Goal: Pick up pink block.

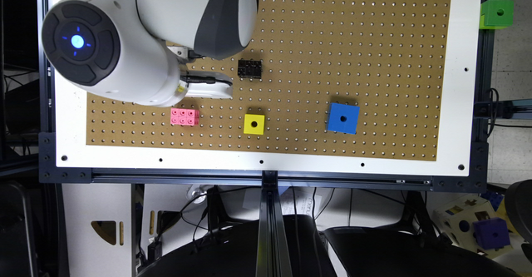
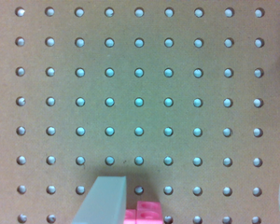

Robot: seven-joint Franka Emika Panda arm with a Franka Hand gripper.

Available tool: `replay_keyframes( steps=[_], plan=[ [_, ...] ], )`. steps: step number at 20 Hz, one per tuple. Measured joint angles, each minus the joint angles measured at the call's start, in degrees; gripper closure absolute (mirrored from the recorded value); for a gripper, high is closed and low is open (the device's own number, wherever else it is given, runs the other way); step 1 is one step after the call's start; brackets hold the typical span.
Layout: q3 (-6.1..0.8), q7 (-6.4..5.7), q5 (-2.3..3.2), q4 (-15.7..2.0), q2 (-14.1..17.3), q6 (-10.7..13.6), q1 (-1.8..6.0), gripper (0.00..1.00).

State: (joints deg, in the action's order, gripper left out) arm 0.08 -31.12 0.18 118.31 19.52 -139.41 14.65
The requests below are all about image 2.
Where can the pink block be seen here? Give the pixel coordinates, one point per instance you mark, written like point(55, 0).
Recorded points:
point(145, 213)

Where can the pale green gripper left finger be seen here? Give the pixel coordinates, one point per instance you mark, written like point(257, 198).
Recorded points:
point(105, 203)

